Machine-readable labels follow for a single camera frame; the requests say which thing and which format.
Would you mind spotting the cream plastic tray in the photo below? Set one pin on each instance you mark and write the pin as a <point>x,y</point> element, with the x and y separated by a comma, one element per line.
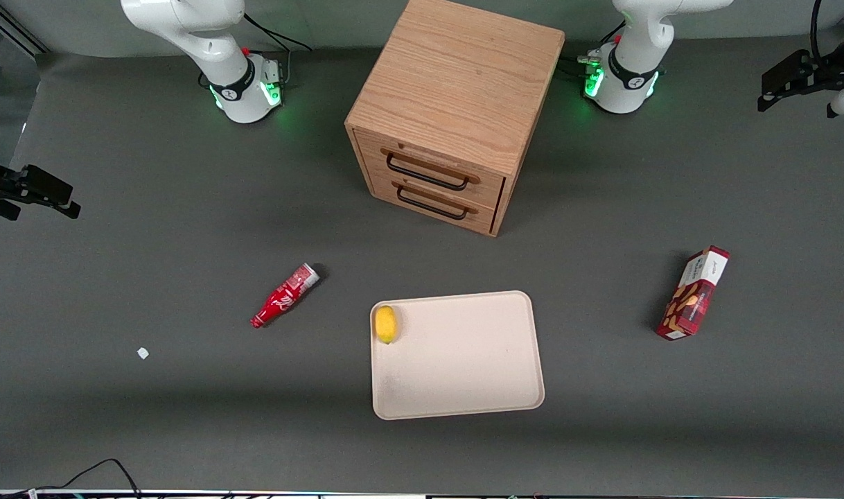
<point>456,360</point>

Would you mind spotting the yellow lemon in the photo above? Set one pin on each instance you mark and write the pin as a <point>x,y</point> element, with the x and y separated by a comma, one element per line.
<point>385,324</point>

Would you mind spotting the wooden two-drawer cabinet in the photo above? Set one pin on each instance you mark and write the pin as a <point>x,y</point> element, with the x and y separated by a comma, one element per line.
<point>456,90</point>

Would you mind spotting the red tartan cookie box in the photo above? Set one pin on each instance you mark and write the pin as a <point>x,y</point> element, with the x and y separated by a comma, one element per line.
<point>692,298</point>

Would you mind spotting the red cola bottle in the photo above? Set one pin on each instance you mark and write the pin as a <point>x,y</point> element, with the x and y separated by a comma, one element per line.
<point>283,296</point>

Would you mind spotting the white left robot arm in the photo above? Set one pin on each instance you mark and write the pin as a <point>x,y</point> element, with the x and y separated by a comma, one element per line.
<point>626,62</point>

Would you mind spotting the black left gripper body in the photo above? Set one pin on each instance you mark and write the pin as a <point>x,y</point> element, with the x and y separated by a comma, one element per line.
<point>823,69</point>

